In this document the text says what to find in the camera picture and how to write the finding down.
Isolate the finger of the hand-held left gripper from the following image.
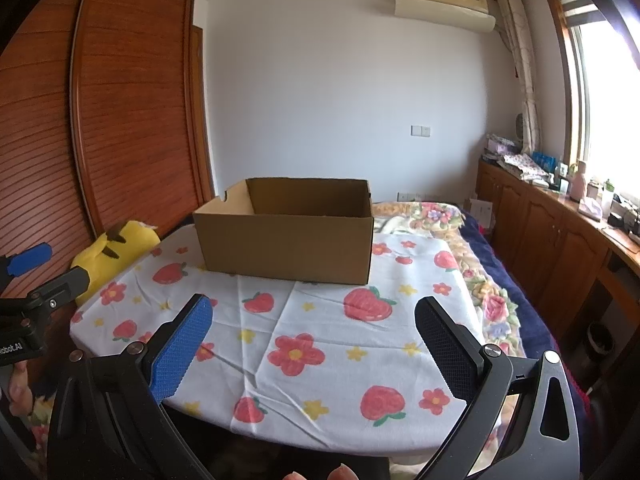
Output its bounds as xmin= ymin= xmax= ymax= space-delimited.
xmin=0 ymin=242 xmax=53 ymax=293
xmin=27 ymin=266 xmax=92 ymax=313

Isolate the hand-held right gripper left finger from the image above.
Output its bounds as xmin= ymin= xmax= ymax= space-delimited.
xmin=47 ymin=294 xmax=213 ymax=480

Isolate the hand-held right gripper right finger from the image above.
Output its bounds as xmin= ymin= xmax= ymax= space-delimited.
xmin=415 ymin=296 xmax=581 ymax=480

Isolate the brown cardboard box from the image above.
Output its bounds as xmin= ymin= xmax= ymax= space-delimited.
xmin=193 ymin=177 xmax=375 ymax=286

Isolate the person's left hand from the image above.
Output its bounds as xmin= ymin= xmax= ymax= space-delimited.
xmin=6 ymin=362 xmax=33 ymax=417

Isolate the person's right hand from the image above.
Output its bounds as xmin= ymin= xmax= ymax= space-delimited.
xmin=282 ymin=465 xmax=358 ymax=480

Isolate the yellow plush toy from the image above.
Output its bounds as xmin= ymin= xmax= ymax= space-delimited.
xmin=70 ymin=220 xmax=162 ymax=306

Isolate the strawberry printed tablecloth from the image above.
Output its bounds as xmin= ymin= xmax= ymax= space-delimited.
xmin=69 ymin=225 xmax=493 ymax=456

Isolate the white carton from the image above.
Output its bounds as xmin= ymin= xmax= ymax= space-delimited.
xmin=467 ymin=197 xmax=493 ymax=226

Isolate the wooden low cabinet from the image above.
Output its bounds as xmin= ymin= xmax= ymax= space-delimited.
xmin=475 ymin=157 xmax=640 ymax=361

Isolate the black waste bin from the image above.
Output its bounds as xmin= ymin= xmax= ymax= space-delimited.
xmin=585 ymin=321 xmax=616 ymax=361

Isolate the wooden slatted wardrobe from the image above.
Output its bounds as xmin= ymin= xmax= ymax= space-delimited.
xmin=0 ymin=0 xmax=217 ymax=311

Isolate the pink bottle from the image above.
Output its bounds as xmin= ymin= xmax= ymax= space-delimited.
xmin=571 ymin=160 xmax=589 ymax=201

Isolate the black device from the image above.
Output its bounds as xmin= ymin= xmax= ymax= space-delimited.
xmin=607 ymin=192 xmax=640 ymax=236

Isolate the patterned curtain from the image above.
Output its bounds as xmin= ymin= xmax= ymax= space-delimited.
xmin=496 ymin=0 xmax=542 ymax=156

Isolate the wooden framed window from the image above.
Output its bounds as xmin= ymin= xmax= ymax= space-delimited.
xmin=542 ymin=0 xmax=640 ymax=196

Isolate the wall air conditioner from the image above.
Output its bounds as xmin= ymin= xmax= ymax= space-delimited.
xmin=394 ymin=0 xmax=497 ymax=34

